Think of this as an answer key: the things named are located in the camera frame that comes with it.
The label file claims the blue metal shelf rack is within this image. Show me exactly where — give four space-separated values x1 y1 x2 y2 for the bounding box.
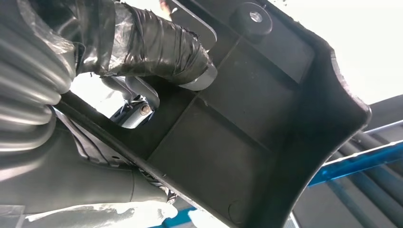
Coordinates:
150 140 403 228

